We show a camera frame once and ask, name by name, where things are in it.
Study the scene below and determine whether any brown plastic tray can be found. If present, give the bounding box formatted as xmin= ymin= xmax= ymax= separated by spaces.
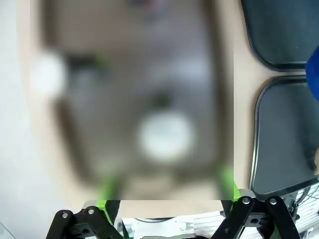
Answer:
xmin=39 ymin=0 xmax=226 ymax=191

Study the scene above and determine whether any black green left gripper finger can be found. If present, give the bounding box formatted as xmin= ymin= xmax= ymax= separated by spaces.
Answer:
xmin=46 ymin=174 xmax=125 ymax=239

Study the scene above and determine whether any person's right forearm blue sleeve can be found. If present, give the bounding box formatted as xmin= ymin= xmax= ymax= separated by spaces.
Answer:
xmin=306 ymin=46 xmax=319 ymax=100

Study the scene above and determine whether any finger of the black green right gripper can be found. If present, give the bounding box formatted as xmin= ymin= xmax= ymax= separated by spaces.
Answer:
xmin=211 ymin=166 xmax=300 ymax=239

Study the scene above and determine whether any black plastic tray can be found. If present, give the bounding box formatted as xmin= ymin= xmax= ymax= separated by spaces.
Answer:
xmin=240 ymin=0 xmax=319 ymax=73
xmin=249 ymin=76 xmax=319 ymax=197

